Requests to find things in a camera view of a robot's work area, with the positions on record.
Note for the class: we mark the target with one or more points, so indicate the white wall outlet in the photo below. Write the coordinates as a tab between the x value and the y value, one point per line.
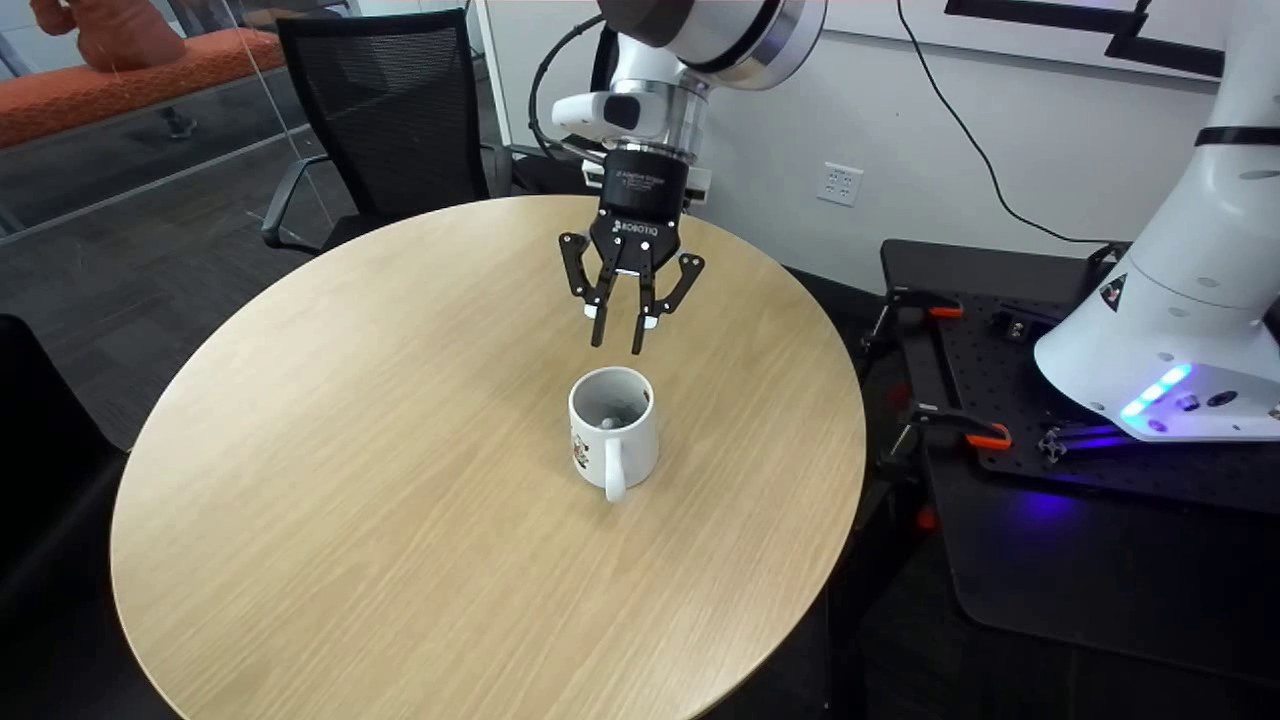
839	182

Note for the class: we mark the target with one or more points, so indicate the dark chair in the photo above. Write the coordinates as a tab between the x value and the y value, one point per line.
40	534

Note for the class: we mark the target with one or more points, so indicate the black mesh chair grey armrest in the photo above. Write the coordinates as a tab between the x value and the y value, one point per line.
386	120

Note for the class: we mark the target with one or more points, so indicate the orange cushion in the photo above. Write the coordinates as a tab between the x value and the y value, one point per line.
125	32

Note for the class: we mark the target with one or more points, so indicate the white ceramic mug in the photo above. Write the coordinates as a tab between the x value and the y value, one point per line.
625	447

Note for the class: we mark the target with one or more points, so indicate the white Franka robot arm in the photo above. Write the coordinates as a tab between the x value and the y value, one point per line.
1203	304

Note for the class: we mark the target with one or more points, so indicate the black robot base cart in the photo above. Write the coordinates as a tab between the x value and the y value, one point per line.
1064	572

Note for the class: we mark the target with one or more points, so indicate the orange upholstered bench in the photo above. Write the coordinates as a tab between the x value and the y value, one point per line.
81	101

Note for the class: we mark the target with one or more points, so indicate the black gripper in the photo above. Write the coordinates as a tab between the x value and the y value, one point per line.
641	202

